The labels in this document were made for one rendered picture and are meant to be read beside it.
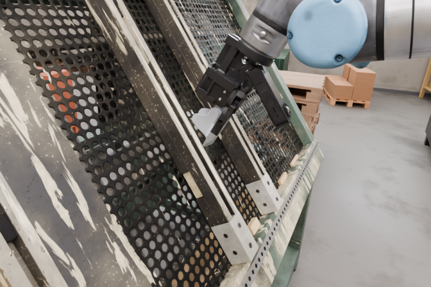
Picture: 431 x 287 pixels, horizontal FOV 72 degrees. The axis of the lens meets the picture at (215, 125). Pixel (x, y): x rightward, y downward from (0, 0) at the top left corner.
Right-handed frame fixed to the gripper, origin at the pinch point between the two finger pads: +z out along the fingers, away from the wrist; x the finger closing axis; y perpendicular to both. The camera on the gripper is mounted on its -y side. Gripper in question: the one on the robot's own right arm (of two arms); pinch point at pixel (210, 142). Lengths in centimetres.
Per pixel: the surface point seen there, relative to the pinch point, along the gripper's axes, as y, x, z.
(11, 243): 15.8, 25.5, 19.8
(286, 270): -73, -87, 90
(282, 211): -34, -42, 30
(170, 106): 15.4, -19.0, 8.3
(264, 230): -29, -28, 31
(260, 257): -30.1, -18.4, 32.6
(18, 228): 15.5, 25.5, 15.8
